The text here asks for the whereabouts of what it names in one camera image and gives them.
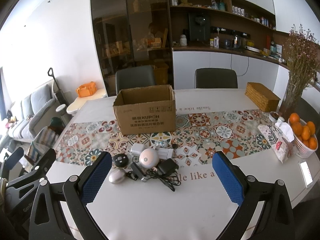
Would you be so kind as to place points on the brown cardboard box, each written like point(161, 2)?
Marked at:
point(146, 110)

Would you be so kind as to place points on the pink round night light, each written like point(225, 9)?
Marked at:
point(149, 158)

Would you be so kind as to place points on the woven wicker box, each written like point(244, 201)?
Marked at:
point(263, 97)

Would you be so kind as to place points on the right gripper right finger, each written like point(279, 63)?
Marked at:
point(240, 191)

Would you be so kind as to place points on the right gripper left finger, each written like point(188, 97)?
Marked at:
point(82, 190)

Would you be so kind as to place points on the floral fabric tissue pouch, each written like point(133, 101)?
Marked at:
point(280, 136)

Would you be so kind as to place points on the dark glass cabinet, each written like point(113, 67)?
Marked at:
point(131, 33)

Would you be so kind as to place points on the right dark dining chair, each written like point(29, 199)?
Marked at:
point(216, 78)

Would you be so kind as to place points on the silver egg-shaped device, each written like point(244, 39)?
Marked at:
point(116, 176)

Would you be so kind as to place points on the orange plastic basket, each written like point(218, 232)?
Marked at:
point(86, 90)

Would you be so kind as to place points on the black rectangular device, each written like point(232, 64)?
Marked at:
point(136, 173)

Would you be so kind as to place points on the black round cable hub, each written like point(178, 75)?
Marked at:
point(121, 160)

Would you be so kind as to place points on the black power adapter with cable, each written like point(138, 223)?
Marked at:
point(167, 172)

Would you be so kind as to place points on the left dark dining chair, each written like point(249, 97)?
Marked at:
point(141, 76)

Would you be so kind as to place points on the dried flower bouquet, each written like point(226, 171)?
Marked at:
point(303, 64)

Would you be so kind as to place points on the small round side table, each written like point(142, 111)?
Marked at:
point(79, 102)

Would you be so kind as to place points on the small white blue figurine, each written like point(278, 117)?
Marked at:
point(161, 144)

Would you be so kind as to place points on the patterned tile table runner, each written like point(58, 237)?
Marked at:
point(197, 135)

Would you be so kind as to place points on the white basket of oranges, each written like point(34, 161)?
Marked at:
point(305, 135)

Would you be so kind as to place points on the wooden wall shelf unit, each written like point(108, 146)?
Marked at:
point(229, 26)

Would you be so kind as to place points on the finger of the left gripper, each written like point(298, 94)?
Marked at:
point(10, 162)

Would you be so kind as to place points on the upright vacuum cleaner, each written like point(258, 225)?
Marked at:
point(57, 91)

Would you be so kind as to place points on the white smartphone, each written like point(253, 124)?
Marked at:
point(306, 174)

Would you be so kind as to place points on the white square charger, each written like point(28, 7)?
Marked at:
point(137, 149)

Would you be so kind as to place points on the dark dining chair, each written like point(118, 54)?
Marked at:
point(141, 76)
point(216, 78)

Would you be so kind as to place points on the grey sofa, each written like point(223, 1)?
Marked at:
point(33, 113)

